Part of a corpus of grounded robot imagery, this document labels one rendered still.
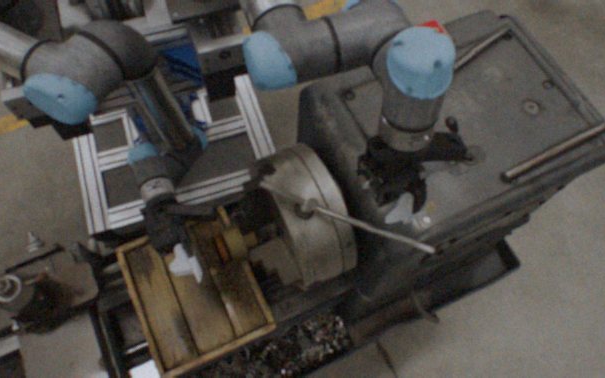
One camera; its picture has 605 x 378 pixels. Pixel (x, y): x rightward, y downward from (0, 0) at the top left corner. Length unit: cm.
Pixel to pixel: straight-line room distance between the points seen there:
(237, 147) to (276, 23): 160
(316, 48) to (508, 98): 64
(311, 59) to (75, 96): 49
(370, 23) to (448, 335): 177
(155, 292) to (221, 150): 104
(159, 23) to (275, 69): 90
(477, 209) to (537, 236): 156
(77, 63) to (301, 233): 52
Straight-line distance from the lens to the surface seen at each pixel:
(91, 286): 119
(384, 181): 71
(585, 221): 269
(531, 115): 115
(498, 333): 232
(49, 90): 95
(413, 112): 60
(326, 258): 98
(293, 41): 60
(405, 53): 56
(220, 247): 104
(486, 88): 115
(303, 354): 152
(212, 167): 215
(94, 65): 96
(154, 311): 128
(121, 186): 220
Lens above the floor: 210
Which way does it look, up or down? 66 degrees down
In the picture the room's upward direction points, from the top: 6 degrees clockwise
